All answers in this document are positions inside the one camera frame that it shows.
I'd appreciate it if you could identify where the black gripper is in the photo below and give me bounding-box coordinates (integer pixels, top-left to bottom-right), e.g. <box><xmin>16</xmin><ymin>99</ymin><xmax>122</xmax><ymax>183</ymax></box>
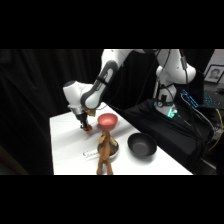
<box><xmin>75</xmin><ymin>111</ymin><xmax>92</xmax><ymax>131</ymax></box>

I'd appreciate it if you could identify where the pink bowl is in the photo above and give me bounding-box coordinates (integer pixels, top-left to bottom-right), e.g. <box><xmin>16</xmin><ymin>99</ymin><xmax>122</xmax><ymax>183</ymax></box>
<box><xmin>97</xmin><ymin>112</ymin><xmax>119</xmax><ymax>131</ymax></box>

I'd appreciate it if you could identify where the silver metal bowl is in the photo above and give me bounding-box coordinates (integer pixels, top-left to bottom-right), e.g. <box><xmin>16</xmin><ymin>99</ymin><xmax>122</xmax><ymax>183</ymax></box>
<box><xmin>96</xmin><ymin>139</ymin><xmax>120</xmax><ymax>160</ymax></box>

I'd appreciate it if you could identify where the black bowl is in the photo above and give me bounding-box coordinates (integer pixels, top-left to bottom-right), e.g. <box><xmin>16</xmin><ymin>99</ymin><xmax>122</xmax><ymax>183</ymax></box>
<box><xmin>127</xmin><ymin>132</ymin><xmax>158</xmax><ymax>158</ymax></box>

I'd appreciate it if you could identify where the brown plush toy animal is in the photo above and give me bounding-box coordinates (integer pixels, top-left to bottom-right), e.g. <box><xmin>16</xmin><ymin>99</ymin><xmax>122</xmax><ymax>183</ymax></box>
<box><xmin>96</xmin><ymin>129</ymin><xmax>118</xmax><ymax>175</ymax></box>

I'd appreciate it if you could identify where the black curtain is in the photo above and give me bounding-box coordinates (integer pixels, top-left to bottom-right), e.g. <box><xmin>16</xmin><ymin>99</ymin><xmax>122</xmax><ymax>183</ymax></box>
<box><xmin>0</xmin><ymin>49</ymin><xmax>216</xmax><ymax>175</ymax></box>

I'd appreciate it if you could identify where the black cloth covered stand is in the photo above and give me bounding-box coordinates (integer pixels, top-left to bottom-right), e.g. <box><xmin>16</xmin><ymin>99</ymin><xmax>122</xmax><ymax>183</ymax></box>
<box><xmin>124</xmin><ymin>98</ymin><xmax>214</xmax><ymax>175</ymax></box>

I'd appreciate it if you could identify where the small green light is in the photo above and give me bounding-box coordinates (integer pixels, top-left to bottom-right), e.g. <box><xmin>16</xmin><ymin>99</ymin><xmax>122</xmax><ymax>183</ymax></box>
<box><xmin>167</xmin><ymin>107</ymin><xmax>178</xmax><ymax>118</ymax></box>

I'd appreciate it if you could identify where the blue lit device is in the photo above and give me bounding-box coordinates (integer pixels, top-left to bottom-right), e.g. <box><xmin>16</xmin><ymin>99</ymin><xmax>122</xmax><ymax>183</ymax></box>
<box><xmin>180</xmin><ymin>88</ymin><xmax>201</xmax><ymax>109</ymax></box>

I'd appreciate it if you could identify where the backlit keyboard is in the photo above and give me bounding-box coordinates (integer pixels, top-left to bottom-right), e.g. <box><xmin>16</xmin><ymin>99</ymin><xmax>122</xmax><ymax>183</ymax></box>
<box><xmin>202</xmin><ymin>93</ymin><xmax>224</xmax><ymax>110</ymax></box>

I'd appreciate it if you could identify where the framed picture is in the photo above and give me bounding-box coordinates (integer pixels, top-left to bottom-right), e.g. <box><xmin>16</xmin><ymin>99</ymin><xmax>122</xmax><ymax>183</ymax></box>
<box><xmin>203</xmin><ymin>64</ymin><xmax>224</xmax><ymax>84</ymax></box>

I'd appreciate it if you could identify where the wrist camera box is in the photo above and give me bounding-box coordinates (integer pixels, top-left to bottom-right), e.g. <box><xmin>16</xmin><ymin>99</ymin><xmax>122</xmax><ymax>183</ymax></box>
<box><xmin>83</xmin><ymin>108</ymin><xmax>98</xmax><ymax>118</ymax></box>

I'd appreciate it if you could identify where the metal wire whisk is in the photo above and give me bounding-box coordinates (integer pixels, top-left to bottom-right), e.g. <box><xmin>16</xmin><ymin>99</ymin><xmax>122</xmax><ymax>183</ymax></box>
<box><xmin>82</xmin><ymin>149</ymin><xmax>100</xmax><ymax>159</ymax></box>

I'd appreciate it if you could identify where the yellow cable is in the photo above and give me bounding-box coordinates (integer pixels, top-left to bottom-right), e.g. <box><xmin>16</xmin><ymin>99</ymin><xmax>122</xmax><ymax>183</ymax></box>
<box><xmin>207</xmin><ymin>108</ymin><xmax>224</xmax><ymax>153</ymax></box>

